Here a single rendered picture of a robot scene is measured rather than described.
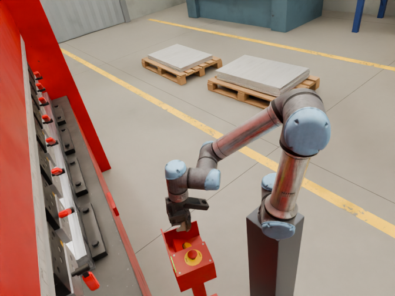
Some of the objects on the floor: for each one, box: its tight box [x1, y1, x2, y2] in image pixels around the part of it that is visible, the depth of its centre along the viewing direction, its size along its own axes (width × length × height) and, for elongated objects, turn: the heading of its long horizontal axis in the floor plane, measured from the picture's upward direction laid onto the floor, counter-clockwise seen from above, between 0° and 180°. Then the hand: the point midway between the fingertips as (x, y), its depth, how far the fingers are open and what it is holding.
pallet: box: [142, 56, 223, 85], centre depth 481 cm, size 120×82×14 cm
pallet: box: [207, 75, 320, 109], centre depth 382 cm, size 120×82×14 cm
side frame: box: [4, 0, 111, 173], centre depth 221 cm, size 25×85×230 cm, turn 128°
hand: (188, 228), depth 121 cm, fingers closed
